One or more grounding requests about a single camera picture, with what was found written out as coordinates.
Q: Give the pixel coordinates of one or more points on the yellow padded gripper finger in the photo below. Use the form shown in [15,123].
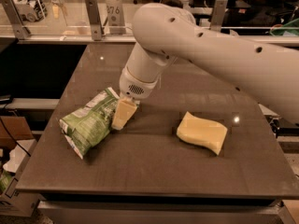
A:
[124,111]

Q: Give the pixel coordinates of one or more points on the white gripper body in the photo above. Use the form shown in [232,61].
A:
[135,87]

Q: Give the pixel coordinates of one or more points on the green jalapeno chip bag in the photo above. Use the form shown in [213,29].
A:
[89,125]

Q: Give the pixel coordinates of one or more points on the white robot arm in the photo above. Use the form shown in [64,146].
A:
[268,73]

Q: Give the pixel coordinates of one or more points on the yellow sponge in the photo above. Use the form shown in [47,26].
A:
[202,132]

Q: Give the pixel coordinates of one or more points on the cardboard box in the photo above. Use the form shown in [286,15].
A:
[17,144]

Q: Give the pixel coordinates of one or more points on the seated person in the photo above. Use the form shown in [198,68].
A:
[261,12]

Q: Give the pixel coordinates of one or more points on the middle metal glass bracket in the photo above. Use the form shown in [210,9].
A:
[94,19]

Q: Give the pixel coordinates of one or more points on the metal glass bracket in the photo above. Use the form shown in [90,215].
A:
[94,19]
[217,16]
[19,30]

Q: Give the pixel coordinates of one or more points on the white numbered post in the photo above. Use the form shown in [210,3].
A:
[115,17]

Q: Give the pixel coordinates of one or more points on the right metal glass bracket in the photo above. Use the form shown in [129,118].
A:
[217,16]

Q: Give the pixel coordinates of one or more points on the left metal glass bracket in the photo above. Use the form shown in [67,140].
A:
[19,30]

